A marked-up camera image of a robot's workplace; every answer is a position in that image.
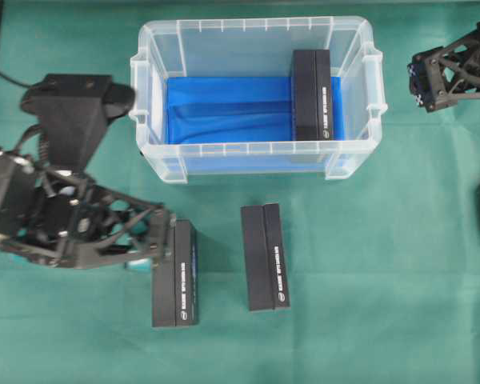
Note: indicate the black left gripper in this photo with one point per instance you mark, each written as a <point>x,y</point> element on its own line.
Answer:
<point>59,219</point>

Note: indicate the blue cloth inside case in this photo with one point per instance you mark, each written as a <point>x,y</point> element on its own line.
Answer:
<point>228,109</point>

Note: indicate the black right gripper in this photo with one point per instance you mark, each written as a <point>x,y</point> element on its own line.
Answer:
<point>445,75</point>

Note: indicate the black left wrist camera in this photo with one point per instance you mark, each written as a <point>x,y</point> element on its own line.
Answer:
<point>74,112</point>

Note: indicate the clear plastic storage case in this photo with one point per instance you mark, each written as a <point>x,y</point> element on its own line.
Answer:
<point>259,47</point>

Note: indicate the black realsense box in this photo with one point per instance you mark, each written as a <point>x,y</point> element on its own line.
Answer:
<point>175,279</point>
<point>265,261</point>
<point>312,96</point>

